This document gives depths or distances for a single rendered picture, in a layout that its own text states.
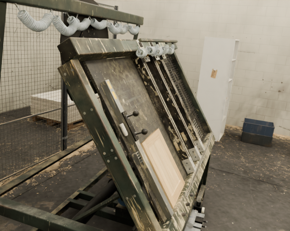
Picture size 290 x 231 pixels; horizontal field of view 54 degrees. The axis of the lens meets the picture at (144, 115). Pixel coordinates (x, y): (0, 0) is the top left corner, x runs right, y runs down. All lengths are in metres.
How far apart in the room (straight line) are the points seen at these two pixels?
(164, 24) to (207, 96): 2.57
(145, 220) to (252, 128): 4.83
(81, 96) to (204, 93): 4.52
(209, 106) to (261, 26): 2.26
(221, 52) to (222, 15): 1.64
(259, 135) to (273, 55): 1.89
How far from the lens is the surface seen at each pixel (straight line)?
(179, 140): 2.39
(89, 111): 1.55
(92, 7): 2.58
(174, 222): 1.90
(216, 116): 5.93
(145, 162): 1.78
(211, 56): 5.81
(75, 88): 1.57
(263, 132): 6.28
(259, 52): 7.09
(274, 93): 7.15
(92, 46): 1.70
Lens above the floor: 1.99
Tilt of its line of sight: 16 degrees down
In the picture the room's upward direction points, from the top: 5 degrees clockwise
